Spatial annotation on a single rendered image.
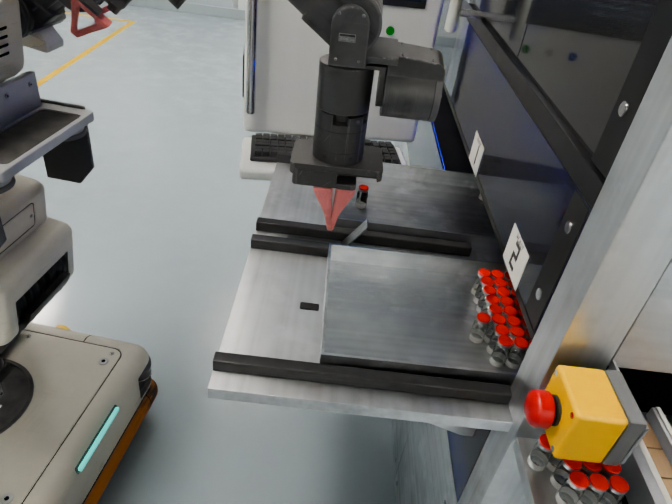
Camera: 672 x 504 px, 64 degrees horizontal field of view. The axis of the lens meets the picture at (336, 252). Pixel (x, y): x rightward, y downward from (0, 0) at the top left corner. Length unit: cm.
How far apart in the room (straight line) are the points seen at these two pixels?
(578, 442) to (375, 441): 121
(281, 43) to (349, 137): 93
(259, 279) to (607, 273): 52
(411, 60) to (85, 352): 131
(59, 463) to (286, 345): 79
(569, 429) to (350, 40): 44
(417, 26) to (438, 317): 88
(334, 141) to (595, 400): 38
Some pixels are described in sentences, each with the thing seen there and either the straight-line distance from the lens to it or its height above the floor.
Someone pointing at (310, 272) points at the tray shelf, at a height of 88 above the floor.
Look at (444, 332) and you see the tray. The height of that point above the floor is 88.
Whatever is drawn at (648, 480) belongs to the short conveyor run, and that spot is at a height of 93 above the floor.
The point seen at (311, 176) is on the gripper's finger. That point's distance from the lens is 60.
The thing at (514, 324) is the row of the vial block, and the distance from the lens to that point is 84.
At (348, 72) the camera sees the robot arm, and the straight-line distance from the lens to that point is 56.
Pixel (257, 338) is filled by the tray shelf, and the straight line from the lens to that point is 79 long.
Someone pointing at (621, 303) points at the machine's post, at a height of 111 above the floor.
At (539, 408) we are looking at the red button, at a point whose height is 101.
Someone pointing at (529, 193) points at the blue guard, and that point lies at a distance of 80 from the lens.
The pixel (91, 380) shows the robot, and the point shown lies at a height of 28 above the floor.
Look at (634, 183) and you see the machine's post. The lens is 57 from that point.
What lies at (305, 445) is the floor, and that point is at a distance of 175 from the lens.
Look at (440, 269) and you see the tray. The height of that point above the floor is 89.
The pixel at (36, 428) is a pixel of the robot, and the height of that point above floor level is 28.
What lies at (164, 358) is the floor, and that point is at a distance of 198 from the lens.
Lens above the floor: 144
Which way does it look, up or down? 35 degrees down
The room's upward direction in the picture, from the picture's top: 8 degrees clockwise
